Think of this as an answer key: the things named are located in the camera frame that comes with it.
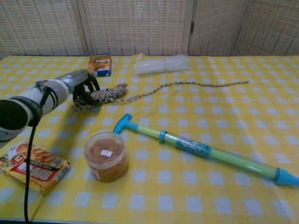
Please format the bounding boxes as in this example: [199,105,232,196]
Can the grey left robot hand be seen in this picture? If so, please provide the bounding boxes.
[60,69,101,105]

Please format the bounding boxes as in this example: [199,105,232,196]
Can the speckled braided rope bundle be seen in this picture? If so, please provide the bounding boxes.
[72,80,250,112]

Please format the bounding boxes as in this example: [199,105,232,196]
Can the yellow checkered tablecloth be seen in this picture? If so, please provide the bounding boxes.
[0,55,299,224]

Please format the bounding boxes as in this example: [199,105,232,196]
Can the small orange blue box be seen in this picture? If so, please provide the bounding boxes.
[87,54,112,77]

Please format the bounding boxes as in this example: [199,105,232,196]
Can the clear jar of rubber bands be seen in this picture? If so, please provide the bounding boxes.
[83,131,129,183]

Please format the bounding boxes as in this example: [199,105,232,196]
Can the woven bamboo folding screen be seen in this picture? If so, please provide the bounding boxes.
[0,0,299,56]

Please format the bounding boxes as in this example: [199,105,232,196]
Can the yellow red food box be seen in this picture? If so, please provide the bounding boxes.
[0,140,71,196]

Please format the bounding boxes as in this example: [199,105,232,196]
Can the blue green toothbrush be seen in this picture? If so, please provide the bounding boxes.
[113,113,299,187]

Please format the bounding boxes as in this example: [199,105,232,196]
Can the bundle of white cable ties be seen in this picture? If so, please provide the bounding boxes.
[133,53,191,76]

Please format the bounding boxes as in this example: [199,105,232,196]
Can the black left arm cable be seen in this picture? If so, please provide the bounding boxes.
[24,80,51,224]

